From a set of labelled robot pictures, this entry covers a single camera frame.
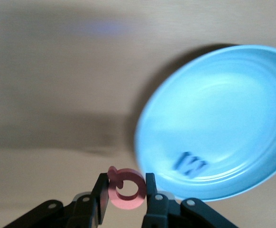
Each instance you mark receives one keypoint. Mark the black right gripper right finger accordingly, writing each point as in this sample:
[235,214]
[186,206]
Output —
[152,187]

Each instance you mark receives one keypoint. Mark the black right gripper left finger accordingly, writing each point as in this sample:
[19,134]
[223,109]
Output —
[102,194]

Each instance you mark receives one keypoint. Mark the pink foam letter Q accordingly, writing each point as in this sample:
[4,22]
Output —
[126,204]

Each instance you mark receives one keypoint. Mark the blue plate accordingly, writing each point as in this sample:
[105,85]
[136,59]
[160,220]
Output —
[218,107]

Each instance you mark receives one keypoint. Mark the blue foam uppercase M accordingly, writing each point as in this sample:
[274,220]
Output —
[191,165]

